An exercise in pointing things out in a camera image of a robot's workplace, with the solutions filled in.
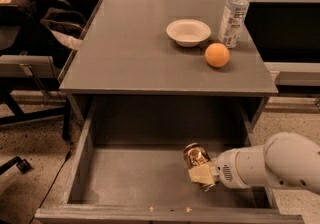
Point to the orange soda can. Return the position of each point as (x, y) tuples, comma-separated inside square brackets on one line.
[(194, 155)]

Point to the clear plastic water bottle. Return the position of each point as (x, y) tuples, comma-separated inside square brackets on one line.
[(233, 19)]

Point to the dark bag with white cloth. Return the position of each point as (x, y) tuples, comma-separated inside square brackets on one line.
[(65, 24)]

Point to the orange fruit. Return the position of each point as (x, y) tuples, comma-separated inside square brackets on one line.
[(217, 55)]

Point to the grey cabinet with top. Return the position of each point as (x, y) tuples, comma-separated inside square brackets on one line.
[(127, 51)]

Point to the grey bench left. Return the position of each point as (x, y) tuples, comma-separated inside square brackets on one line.
[(21, 66)]

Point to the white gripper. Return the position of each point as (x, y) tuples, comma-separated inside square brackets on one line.
[(225, 168)]

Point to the open grey top drawer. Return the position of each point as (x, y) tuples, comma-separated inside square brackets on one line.
[(129, 166)]

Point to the white paper bowl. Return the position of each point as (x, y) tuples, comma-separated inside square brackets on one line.
[(188, 32)]

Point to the black office chair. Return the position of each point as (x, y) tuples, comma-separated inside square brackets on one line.
[(22, 33)]

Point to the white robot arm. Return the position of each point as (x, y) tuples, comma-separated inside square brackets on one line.
[(284, 161)]

